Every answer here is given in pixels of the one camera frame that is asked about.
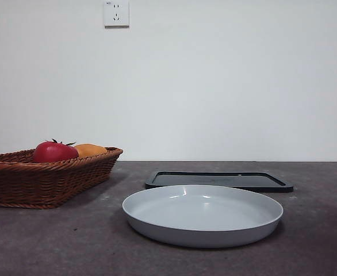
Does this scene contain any orange round fruit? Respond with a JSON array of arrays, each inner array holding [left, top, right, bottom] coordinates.
[[73, 143, 108, 158]]

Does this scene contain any red tomato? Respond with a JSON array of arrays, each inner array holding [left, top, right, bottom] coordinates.
[[32, 139, 79, 163]]

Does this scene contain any black rectangular tray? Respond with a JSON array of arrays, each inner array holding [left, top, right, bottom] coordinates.
[[144, 171, 294, 193]]

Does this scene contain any brown wicker basket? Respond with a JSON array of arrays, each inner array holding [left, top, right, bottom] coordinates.
[[0, 147, 124, 209]]

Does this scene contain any white wall socket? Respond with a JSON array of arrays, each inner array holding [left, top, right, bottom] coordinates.
[[104, 0, 130, 29]]

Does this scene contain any pale grey round plate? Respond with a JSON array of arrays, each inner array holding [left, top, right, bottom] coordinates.
[[121, 184, 284, 248]]

